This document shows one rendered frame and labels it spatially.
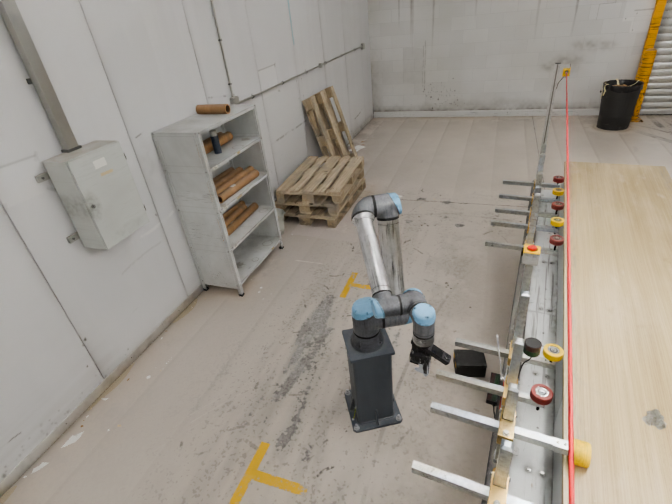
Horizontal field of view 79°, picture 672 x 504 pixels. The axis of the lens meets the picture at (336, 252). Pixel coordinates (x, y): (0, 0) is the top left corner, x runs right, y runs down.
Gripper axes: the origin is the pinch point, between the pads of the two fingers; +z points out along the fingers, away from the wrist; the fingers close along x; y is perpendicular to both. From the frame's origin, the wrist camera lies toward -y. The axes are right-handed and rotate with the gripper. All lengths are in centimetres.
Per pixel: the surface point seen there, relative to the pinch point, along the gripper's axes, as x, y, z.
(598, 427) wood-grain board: 9, -64, -7
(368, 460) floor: 3, 32, 83
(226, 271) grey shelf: -101, 211, 55
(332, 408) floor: -21, 67, 83
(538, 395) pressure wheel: 2.3, -44.2, -8.0
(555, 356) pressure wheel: -21, -50, -8
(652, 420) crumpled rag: 0, -81, -9
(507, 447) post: 47, -34, -34
